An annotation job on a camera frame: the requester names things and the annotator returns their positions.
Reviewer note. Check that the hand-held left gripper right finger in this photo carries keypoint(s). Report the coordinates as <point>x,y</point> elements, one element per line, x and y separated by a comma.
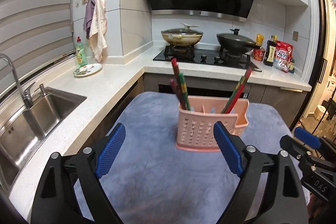
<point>228,150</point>

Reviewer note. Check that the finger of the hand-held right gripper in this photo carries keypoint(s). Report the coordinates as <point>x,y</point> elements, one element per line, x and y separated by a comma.
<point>305,136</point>

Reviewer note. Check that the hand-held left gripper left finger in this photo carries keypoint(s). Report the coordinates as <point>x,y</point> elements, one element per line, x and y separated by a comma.
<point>110,150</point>

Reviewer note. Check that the pink perforated utensil holder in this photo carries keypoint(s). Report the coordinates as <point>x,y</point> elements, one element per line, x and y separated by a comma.
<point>199,121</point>

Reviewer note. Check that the brown chopstick with gold band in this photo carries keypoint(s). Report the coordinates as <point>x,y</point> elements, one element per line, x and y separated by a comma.
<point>236,91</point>

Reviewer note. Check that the green chopstick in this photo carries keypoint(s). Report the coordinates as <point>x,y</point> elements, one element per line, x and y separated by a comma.
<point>182,82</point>
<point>241,83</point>

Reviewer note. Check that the maroon chopstick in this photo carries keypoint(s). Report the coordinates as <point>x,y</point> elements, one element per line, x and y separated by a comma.
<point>173,86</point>
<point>184,90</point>

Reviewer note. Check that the group of coloured chopsticks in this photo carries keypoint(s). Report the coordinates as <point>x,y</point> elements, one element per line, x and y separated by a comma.
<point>246,76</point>

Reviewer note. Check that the dark red chopstick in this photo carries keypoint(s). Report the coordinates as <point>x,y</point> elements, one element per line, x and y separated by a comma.
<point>176,69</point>

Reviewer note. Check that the cardboard box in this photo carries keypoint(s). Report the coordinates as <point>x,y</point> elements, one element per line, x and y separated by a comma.
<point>320,111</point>

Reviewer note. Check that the blue fleece towel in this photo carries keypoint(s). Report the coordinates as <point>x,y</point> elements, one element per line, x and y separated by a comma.
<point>157,174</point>

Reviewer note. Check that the white stone kitchen counter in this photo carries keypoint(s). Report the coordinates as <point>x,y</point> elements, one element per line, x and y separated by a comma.
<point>118,82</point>

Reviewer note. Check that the small dark bottle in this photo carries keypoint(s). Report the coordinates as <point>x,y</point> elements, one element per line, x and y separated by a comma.
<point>292,65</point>

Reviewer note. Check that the stainless steel sink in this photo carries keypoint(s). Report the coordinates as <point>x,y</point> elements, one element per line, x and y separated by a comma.
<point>39,113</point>

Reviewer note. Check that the sliding glass door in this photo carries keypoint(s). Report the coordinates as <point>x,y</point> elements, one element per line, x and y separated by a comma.
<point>325,56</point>

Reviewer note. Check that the red cereal bag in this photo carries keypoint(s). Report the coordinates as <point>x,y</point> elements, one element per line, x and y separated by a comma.
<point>282,56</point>

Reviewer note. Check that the patterned white plate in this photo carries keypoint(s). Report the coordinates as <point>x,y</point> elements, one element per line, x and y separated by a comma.
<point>87,69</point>

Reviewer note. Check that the dark soy sauce bottle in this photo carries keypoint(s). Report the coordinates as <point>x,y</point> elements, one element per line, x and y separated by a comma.
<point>270,52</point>

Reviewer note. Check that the chrome soap dispenser pump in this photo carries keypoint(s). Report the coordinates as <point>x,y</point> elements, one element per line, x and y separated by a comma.
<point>42,88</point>

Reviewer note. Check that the black gas stove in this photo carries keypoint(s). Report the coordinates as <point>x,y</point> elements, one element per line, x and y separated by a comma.
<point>204,57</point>

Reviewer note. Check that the green dish soap bottle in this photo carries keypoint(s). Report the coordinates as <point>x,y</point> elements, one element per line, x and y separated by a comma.
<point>81,53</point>

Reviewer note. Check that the yellow seasoning container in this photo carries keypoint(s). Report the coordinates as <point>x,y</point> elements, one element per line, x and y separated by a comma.
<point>260,40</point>

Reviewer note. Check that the black wok with lid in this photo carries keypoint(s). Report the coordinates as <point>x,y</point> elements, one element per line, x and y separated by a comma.
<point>233,41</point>

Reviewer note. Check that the chrome kitchen faucet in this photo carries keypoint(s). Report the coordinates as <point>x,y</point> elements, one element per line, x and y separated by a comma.
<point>18,82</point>

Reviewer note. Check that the cream hanging cloth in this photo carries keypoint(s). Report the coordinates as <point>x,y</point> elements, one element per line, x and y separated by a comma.
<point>98,29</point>

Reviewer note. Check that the beige pan with glass lid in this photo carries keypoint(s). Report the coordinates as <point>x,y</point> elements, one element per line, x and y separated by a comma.
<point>182,35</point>

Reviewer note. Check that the purple hanging cloth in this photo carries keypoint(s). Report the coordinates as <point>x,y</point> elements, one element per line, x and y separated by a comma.
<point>89,16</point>

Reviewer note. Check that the white window blind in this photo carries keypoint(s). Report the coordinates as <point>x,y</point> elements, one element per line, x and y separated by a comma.
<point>34,16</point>

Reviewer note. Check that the grey wall switch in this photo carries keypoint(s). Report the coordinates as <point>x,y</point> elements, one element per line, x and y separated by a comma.
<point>295,35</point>

